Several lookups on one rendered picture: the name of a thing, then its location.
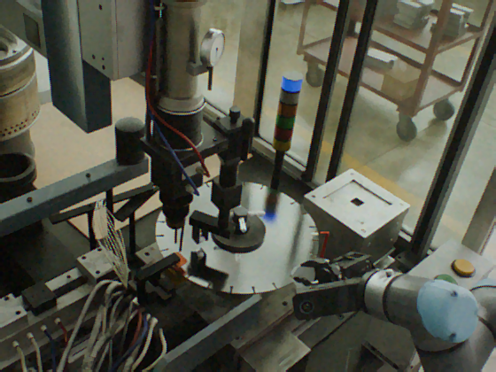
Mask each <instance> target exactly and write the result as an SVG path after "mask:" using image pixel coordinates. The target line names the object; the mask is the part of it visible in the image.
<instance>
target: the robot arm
mask: <svg viewBox="0 0 496 372"><path fill-rule="evenodd" d="M353 255H357V256H360V257H359V258H358V259H357V258H354V257H351V256H353ZM367 260H369V261H367ZM333 261H334V264H331V265H329V264H328V262H329V261H328V260H325V259H323V258H320V257H317V258H313V259H311V260H308V261H305V262H303V263H302V264H300V265H298V266H296V267H294V268H293V270H292V271H291V275H292V279H293V282H294V283H295V284H296V285H297V286H298V288H297V289H295V290H293V291H292V294H291V298H292V303H293V311H294V314H295V316H296V318H297V319H298V320H300V321H303V320H307V319H315V318H320V317H324V316H329V315H333V314H346V313H350V312H354V311H359V310H362V311H363V312H364V313H365V314H370V315H371V316H373V317H374V318H376V319H377V320H381V321H384V322H388V323H390V324H397V325H399V326H401V327H404V328H406V329H409V331H410V335H411V338H412V339H413V342H414V344H415V349H416V351H417V354H418V356H419V359H420V363H421V364H422V369H423V371H424V372H482V369H483V367H484V365H485V363H486V362H487V361H488V360H489V356H490V355H491V354H492V352H493V350H494V348H495V346H496V279H492V278H486V279H483V280H480V281H478V282H476V283H475V284H474V285H473V286H472V287H471V289H469V290H467V289H465V288H463V287H462V286H457V285H455V284H453V283H449V282H448V281H442V280H431V279H429V278H424V277H420V276H414V275H407V274H402V273H400V271H398V270H391V269H387V270H380V269H376V266H375V265H374V261H373V257H372V256H370V255H367V254H362V253H358V252H348V253H347V254H346V255H343V256H340V257H338V258H336V259H334V260H333ZM370 264H371V267H372V269H371V267H370ZM303 278H306V279H307V280H304V279H303Z"/></svg>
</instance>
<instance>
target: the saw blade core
mask: <svg viewBox="0 0 496 372"><path fill-rule="evenodd" d="M207 185H208V187H210V188H207ZM261 187H262V185H261V184H255V183H251V182H245V186H243V190H242V197H241V203H240V205H241V207H244V208H246V209H247V211H248V212H264V217H259V218H261V219H262V221H263V222H264V224H265V227H266V235H265V238H264V241H263V242H262V243H261V244H260V245H259V246H256V247H254V248H253V249H251V250H247V251H235V250H230V249H229V248H226V247H224V246H221V245H220V244H218V243H217V242H216V241H215V240H214V239H213V237H212V233H211V232H209V234H208V241H204V242H202V243H200V244H196V243H195V242H194V241H193V240H192V226H190V225H189V217H190V216H191V214H192V213H193V211H194V210H195V209H196V210H198V211H200V212H202V213H208V214H211V215H212V216H214V217H216V213H218V212H219V209H218V208H216V206H215V205H214V204H213V203H212V202H211V194H212V183H211V182H209V183H208V184H206V183H205V184H203V186H202V187H200V188H198V192H199V194H200V196H196V195H195V194H193V200H192V203H190V212H189V214H188V216H187V217H186V222H185V226H184V231H183V236H182V252H179V244H180V236H181V231H182V228H180V229H178V236H177V243H176V244H175V243H174V229H171V228H169V227H168V226H167V224H166V222H165V216H164V214H163V213H162V211H161V213H160V214H159V217H158V221H157V223H156V229H155V236H156V241H157V244H158V247H159V251H160V252H161V254H162V256H164V257H166V256H168V255H169V254H171V253H173V252H179V253H180V254H181V255H182V256H183V257H184V258H185V259H186V260H188V263H187V264H185V265H183V266H181V267H179V268H177V267H175V269H174V270H176V271H177V272H178V274H180V275H182V276H183V277H185V278H186V279H187V278H188V276H190V277H189V278H188V280H191V281H192V282H193V283H196V284H197V285H201V286H203V287H206V288H207V286H208V285H209V283H212V284H211V285H210V286H209V288H208V289H210V290H216V291H221V292H225V293H230V287H233V289H232V292H231V294H238V295H252V294H254V291H253V289H252V287H253V288H255V294H260V293H264V292H270V291H273V290H275V288H277V289H278V290H279V289H281V288H283V287H285V286H287V285H290V284H292V283H293V279H292V278H291V277H289V276H292V275H291V271H292V270H293V268H294V267H296V266H298V265H300V264H302V263H303V262H305V261H308V260H311V259H313V258H317V253H318V251H319V243H320V242H319V235H312V234H311V232H317V228H316V226H315V224H314V222H313V220H312V218H311V216H310V215H309V214H308V213H307V211H306V210H305V209H304V208H303V207H302V206H301V205H300V204H299V203H297V202H296V203H295V201H294V200H293V198H289V197H288V196H287V195H285V194H283V193H280V192H279V191H278V190H274V189H270V188H269V187H267V186H263V188H262V190H261ZM279 193H280V194H279ZM277 195H278V196H277ZM292 203H293V205H291V204H292ZM302 214H304V215H302ZM312 240H314V241H313V242H312ZM316 241H317V242H316ZM166 250H168V251H166ZM309 253H312V255H311V254H309ZM314 255H315V256H314ZM191 274H193V275H191ZM272 284H274V285H275V287H274V285H272Z"/></svg>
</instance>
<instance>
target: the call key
mask: <svg viewBox="0 0 496 372"><path fill-rule="evenodd" d="M453 266H454V268H455V270H456V271H458V272H459V273H461V274H464V275H471V274H473V270H474V267H473V264H472V263H471V262H469V261H468V260H464V259H458V260H456V261H455V262H454V264H453Z"/></svg>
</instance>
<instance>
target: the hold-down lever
mask: <svg viewBox="0 0 496 372"><path fill-rule="evenodd" d="M253 133H254V118H253V117H244V118H243V120H242V127H241V136H242V137H243V141H242V149H241V155H240V160H242V161H246V160H248V155H249V149H250V138H251V137H252V136H253Z"/></svg>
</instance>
